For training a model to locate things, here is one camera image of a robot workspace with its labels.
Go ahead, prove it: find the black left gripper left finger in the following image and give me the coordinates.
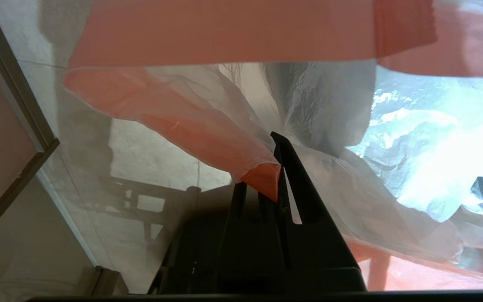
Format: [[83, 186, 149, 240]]
[[216, 181, 286, 294]]

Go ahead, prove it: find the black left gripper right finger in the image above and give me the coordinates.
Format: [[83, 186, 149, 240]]
[[269, 131, 367, 294]]

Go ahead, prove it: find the white and red plastic bag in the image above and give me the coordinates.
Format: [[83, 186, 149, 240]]
[[63, 0, 483, 292]]

